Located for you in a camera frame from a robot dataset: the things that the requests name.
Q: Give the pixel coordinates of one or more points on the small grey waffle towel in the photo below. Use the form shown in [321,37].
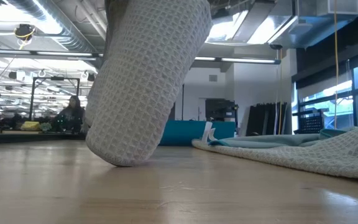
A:
[141,93]

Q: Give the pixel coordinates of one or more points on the pale blue smooth towel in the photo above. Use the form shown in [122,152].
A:
[275,139]

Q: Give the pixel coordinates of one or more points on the teal plastic bin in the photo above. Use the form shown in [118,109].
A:
[182,133]

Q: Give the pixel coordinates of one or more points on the black shelf unit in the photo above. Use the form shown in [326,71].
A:
[219,109]

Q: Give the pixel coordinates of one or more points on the black leaning panels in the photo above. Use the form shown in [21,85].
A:
[263,119]

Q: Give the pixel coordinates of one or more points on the long ceiling light bar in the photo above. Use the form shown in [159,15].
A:
[247,60]

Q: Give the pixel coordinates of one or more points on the person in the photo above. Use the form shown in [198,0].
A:
[71,115]

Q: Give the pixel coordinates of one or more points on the black pegboard cart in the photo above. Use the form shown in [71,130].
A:
[311,124]

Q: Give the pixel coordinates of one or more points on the yellow object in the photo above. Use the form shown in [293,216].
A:
[30,126]

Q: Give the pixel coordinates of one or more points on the black robot station frame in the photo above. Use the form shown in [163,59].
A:
[183,99]
[54,78]

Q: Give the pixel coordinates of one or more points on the black ceiling dome camera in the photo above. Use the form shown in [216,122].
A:
[276,46]

